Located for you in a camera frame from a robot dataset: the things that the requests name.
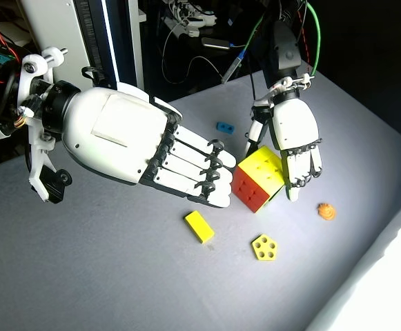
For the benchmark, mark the spare white robot hand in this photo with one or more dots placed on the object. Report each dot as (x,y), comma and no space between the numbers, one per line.
(193,19)

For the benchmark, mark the yellow pentagon block with holes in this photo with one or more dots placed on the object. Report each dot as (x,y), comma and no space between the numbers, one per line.
(259,245)

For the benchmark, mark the blue rectangular two-hole block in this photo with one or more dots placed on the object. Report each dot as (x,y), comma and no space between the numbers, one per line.
(225,127)

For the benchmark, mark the Rubik's cube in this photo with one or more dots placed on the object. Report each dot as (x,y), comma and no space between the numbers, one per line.
(259,169)

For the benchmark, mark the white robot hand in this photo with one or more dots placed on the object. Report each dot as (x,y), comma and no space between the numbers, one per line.
(295,124)
(117,131)

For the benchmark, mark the orange swirl toy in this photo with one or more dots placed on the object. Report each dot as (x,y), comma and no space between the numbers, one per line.
(327,212)

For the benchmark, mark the yellow rectangular block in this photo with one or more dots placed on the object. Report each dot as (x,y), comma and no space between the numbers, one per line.
(200,225)

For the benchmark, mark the white column with black strip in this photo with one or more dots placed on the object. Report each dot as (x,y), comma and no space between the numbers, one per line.
(55,27)

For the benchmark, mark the grey table cloth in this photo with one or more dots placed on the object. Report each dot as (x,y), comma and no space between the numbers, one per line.
(83,258)

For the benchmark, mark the flat grey device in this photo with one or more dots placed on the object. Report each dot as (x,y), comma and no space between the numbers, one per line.
(215,43)

